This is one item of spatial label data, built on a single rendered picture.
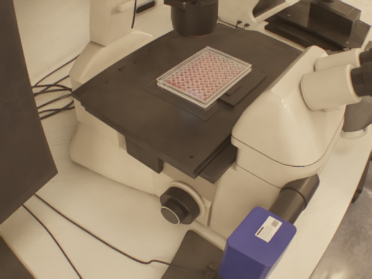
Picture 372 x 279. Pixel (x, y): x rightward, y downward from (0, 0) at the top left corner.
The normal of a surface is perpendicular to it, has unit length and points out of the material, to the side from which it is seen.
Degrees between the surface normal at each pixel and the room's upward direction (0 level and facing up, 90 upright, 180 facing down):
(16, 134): 86
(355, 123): 65
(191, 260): 5
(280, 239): 0
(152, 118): 0
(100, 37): 90
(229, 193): 90
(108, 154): 48
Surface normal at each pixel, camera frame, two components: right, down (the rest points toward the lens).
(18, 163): 0.79, 0.40
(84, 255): 0.02, -0.70
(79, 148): -0.44, -0.04
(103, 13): -0.62, 0.55
